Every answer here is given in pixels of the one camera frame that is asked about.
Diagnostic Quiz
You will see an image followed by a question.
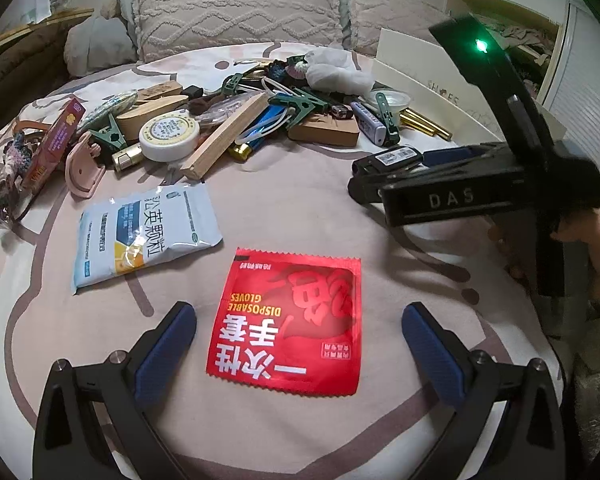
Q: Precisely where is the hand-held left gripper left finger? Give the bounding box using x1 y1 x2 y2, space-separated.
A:
32 301 198 480

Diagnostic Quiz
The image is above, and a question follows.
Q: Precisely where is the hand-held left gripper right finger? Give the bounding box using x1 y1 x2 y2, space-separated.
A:
401 301 566 480

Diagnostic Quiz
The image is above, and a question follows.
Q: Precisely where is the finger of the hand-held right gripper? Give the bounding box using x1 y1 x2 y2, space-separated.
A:
422 144 511 167
347 164 431 207

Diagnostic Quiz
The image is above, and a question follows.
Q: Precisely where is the black device with label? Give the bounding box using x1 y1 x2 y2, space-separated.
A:
375 146 424 168

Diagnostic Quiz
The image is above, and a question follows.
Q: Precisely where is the white cardboard box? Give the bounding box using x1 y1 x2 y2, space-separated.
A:
372 27 561 161

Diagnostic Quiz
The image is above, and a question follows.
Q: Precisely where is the white blue medicine packet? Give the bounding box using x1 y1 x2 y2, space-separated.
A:
72 181 224 296

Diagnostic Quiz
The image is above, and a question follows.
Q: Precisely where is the red glove packet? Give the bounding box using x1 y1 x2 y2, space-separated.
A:
205 247 363 397

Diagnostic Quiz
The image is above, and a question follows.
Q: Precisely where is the pink eyelash curler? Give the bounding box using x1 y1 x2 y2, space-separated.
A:
65 132 107 198

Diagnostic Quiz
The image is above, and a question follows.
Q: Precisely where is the white round tape measure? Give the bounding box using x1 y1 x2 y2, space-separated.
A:
138 112 202 162

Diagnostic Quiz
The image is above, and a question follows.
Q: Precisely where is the gold metal clip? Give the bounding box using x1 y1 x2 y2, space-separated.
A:
400 109 453 142

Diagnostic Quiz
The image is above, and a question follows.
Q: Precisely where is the purple white marker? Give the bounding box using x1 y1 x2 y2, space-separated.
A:
350 101 387 148

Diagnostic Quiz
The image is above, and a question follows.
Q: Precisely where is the carved wooden block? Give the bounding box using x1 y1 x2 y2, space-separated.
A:
287 112 361 148

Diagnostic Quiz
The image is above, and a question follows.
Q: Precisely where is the clear plastic cup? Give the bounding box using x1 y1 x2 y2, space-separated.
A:
380 91 412 111

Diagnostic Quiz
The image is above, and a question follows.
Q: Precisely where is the large green plastic clip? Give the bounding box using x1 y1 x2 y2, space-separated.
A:
270 91 326 128

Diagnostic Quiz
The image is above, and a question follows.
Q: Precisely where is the white crumpled cloth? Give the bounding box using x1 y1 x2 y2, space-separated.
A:
305 50 376 96

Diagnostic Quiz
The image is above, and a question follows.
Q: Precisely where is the blue metallic case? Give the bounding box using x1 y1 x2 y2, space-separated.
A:
247 105 282 148

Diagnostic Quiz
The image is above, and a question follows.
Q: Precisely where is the dark crochet piece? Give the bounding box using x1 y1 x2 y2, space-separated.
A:
269 57 308 83

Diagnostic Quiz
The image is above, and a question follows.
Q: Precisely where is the purple clothes pile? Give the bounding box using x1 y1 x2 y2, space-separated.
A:
480 15 561 88

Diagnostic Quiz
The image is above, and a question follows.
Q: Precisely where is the beige knit pillow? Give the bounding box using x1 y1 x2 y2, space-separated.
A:
352 0 456 56
130 0 361 63

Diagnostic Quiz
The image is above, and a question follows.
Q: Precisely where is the long wooden block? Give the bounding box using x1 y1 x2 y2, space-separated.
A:
181 94 271 181

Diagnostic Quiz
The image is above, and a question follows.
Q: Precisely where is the white wardrobe shelf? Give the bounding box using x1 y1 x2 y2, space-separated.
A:
447 0 568 96

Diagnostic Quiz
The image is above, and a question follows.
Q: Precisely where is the white louvered door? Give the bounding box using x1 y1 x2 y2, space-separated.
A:
535 0 600 171

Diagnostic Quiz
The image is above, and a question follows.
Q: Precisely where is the clear plastic bag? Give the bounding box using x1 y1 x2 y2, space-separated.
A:
200 101 243 128

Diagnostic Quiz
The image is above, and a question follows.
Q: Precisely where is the brown felt piece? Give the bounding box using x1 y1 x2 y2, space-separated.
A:
187 96 218 117

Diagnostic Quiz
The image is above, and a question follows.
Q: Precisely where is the gold metal tube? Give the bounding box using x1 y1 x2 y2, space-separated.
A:
111 143 143 173

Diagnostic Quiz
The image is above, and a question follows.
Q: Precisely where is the rectangular wooden stamp block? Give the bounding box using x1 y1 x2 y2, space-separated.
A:
136 80 183 104

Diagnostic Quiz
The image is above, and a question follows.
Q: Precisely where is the oval wooden box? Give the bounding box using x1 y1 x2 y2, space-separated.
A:
116 94 190 136

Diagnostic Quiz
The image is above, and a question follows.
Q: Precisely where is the red purple carton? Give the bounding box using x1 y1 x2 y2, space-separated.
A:
22 99 87 196

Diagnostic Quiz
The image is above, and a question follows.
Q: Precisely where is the green patterned pouch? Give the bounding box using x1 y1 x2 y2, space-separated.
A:
82 89 138 126

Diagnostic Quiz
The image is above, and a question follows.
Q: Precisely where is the grey cushion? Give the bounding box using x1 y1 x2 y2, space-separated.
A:
64 12 138 78

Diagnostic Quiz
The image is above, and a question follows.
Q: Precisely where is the brown plush blanket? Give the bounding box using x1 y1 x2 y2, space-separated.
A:
0 20 81 111

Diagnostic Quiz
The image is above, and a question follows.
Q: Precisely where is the white cord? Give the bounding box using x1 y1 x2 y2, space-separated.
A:
235 77 301 148

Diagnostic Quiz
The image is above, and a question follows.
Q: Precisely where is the crocheted keychain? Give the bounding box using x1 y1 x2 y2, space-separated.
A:
0 130 36 223

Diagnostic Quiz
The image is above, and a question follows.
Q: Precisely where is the brown leather strap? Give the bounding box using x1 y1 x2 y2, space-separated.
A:
12 116 53 141

